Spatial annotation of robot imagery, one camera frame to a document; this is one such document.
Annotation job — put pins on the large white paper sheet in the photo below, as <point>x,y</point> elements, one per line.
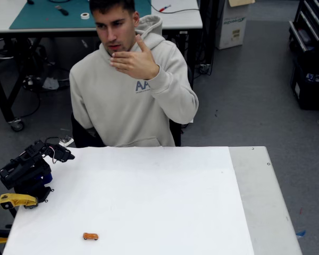
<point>138,202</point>

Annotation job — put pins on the black storage crate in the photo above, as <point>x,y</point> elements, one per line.
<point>311,93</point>

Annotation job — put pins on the white tape roll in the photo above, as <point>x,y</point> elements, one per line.
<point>85,15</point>

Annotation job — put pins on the grey workbench with black frame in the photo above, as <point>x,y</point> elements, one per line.
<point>180,21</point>

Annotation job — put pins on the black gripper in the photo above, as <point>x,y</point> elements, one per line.
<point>64,155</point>

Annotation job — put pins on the small orange snack piece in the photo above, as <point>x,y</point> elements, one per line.
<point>90,236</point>

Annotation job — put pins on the crumpled white plastic bag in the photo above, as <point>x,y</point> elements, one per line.
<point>51,83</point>

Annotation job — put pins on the man's left forearm beige sleeve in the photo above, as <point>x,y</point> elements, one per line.
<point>175,98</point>

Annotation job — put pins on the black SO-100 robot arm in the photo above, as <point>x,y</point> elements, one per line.
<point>24,170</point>

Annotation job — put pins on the man's left hand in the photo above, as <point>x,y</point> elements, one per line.
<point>134,62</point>

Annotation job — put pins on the grey caster wheel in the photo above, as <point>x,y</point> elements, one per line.
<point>17,125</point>

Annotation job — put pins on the man in beige hoodie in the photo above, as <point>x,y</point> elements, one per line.
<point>117,111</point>

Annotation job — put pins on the blue tape scrap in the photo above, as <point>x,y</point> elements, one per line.
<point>301,233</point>

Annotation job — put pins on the green cutting mat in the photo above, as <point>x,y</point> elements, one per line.
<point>55,18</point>

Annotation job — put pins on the black shelving rack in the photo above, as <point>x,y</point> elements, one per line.
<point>311,24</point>

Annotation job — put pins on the brown cardboard flap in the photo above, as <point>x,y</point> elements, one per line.
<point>240,2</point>

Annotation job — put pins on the white cardboard box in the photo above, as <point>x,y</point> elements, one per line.
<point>232,29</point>

